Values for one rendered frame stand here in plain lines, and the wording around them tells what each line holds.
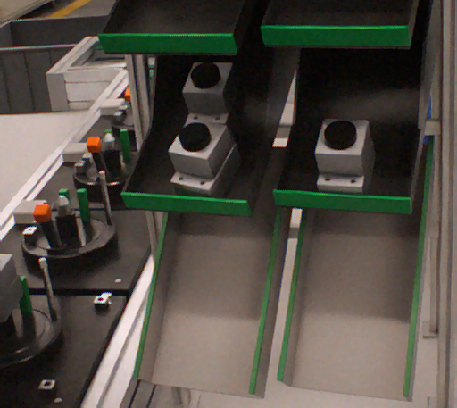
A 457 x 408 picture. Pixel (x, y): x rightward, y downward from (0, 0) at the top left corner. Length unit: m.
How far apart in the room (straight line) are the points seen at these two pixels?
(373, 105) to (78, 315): 0.47
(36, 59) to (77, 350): 2.01
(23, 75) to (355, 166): 2.30
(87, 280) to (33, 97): 1.88
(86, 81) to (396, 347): 1.45
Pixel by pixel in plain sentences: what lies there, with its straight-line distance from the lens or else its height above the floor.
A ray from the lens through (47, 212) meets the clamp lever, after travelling 1.21.
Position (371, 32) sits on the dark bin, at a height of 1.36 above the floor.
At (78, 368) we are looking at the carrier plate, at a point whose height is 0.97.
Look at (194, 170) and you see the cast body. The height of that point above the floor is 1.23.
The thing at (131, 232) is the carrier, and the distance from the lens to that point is 1.33.
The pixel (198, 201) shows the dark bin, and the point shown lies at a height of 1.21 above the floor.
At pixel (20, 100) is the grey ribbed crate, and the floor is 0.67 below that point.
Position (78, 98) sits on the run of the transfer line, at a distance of 2.24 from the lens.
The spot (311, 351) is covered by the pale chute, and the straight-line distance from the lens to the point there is 0.95.
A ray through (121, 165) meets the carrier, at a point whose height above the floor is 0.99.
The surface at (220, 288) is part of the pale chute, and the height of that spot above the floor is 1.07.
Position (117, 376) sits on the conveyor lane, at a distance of 1.04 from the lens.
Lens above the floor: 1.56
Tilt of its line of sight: 23 degrees down
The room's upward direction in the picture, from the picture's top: 5 degrees counter-clockwise
